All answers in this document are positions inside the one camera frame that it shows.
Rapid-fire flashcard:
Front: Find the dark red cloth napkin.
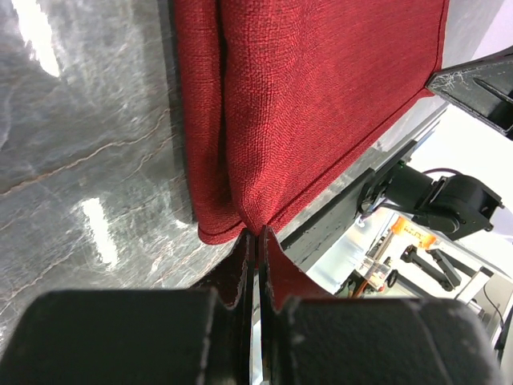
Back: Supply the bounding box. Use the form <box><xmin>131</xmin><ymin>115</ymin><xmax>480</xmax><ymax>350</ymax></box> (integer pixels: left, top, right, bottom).
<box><xmin>173</xmin><ymin>1</ymin><xmax>449</xmax><ymax>245</ymax></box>

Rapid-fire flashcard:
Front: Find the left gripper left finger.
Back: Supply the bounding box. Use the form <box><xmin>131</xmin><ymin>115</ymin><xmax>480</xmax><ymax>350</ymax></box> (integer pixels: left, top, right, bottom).
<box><xmin>1</xmin><ymin>232</ymin><xmax>255</xmax><ymax>384</ymax></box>

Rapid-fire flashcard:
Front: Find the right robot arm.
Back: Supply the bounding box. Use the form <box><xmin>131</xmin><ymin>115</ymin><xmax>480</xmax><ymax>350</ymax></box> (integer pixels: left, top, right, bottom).
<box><xmin>357</xmin><ymin>48</ymin><xmax>512</xmax><ymax>241</ymax></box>

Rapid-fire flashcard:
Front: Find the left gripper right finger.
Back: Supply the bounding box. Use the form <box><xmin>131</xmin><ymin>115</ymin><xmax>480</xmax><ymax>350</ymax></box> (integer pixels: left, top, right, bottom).
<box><xmin>258</xmin><ymin>227</ymin><xmax>501</xmax><ymax>384</ymax></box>

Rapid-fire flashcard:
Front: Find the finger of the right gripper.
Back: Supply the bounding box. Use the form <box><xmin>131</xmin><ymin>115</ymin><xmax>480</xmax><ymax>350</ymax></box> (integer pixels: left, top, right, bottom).
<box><xmin>426</xmin><ymin>55</ymin><xmax>512</xmax><ymax>140</ymax></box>

